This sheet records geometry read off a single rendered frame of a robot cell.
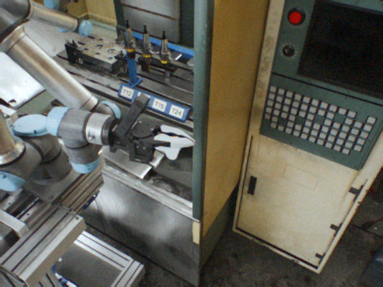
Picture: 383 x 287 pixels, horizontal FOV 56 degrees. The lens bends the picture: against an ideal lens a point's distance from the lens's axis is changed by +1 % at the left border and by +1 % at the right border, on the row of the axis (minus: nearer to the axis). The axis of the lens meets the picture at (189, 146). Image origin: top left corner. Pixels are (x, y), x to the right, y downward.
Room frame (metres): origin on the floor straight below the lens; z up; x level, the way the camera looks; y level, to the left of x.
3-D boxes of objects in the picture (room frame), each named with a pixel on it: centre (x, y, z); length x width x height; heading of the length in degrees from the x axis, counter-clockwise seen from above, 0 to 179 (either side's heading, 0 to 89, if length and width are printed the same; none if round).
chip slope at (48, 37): (2.31, 1.07, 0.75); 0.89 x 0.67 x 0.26; 149
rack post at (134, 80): (1.77, 0.33, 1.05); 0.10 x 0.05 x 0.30; 149
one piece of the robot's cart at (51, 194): (0.84, 0.52, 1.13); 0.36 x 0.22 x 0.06; 150
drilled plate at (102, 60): (2.01, 0.53, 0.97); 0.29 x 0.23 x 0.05; 59
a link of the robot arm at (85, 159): (0.67, 0.28, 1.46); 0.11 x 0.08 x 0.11; 164
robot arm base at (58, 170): (0.86, 0.51, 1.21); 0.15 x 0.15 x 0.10
